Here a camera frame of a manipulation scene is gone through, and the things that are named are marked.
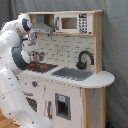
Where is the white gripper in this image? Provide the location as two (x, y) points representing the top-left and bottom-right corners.
(22, 33), (39, 53)

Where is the small metal pot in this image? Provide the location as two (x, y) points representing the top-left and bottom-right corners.
(36, 52), (45, 61)

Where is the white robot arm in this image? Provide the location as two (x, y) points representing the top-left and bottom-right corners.
(0, 14), (53, 128)

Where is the wooden toy kitchen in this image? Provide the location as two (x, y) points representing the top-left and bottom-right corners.
(19, 10), (115, 128)

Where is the grey toy range hood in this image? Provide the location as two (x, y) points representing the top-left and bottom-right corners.
(31, 14), (54, 34)

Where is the black toy stovetop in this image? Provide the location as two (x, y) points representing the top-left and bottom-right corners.
(28, 62), (56, 73)

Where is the right red stove knob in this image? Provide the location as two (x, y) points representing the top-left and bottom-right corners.
(32, 81), (38, 87)

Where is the toy microwave oven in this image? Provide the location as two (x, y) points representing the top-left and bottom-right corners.
(55, 14), (93, 34)

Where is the toy oven door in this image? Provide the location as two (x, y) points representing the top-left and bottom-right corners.
(24, 92), (37, 111)

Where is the grey toy sink basin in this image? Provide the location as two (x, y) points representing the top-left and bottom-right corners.
(52, 67), (92, 81)

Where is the black toy faucet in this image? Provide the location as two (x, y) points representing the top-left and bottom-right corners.
(76, 50), (94, 70)

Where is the grey toy ice dispenser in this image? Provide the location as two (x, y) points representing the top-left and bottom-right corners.
(55, 93), (71, 120)

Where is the grey cabinet door handle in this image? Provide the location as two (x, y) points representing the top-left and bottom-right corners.
(47, 101), (52, 119)

